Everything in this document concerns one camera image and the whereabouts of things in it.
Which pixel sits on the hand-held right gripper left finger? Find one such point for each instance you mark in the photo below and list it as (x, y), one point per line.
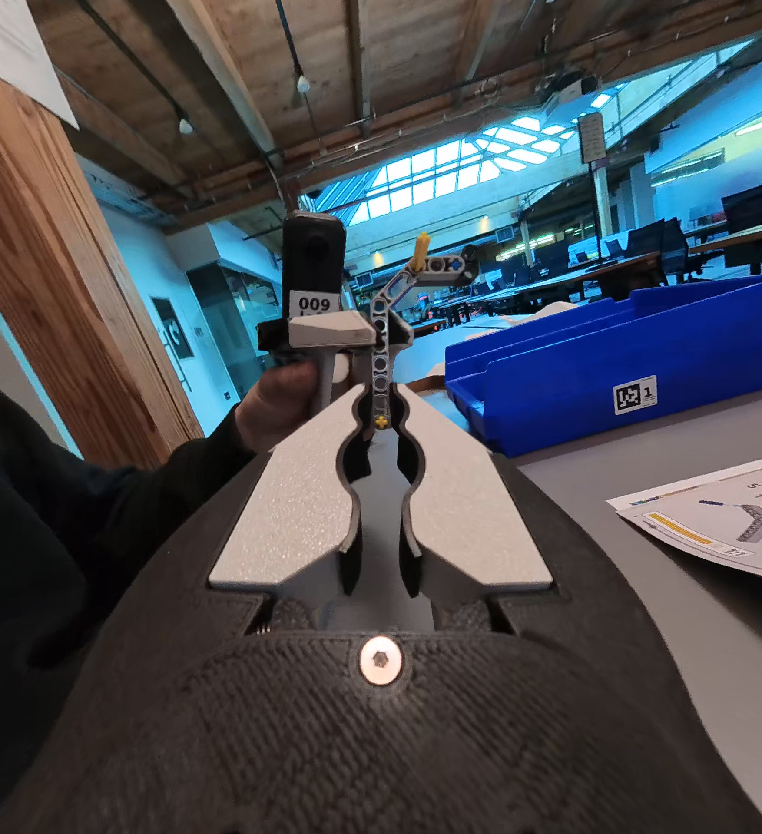
(290, 515)

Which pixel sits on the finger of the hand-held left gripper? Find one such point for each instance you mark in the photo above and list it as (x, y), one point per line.
(329, 329)
(404, 335)

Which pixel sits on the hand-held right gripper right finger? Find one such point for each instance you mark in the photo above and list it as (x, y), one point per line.
(479, 521)

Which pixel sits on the grey angled toy beam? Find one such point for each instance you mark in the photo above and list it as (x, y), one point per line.
(381, 365)

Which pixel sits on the person's left forearm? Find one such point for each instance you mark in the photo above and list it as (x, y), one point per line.
(179, 482)

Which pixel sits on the grey desk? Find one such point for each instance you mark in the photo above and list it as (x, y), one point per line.
(713, 651)

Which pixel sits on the person's left hand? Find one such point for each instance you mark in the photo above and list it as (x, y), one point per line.
(277, 410)

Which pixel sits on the hanging light bulb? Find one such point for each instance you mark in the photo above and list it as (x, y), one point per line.
(185, 125)
(303, 83)

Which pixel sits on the blue plastic bin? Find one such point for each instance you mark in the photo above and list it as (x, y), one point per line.
(583, 352)

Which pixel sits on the long wooden table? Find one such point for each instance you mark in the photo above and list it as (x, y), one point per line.
(583, 270)
(746, 238)

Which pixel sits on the toy instruction booklet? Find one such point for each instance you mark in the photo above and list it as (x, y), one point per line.
(713, 521)

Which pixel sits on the wooden pillar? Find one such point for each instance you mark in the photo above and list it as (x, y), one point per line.
(42, 260)

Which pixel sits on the hanging sign board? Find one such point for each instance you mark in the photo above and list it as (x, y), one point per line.
(591, 137)

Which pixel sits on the person's black clothing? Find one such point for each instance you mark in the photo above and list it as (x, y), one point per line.
(3, 554)

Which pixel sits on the grey ceiling unit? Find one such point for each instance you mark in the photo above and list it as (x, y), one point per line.
(570, 88)

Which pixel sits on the wall poster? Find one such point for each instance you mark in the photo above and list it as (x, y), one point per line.
(171, 329)

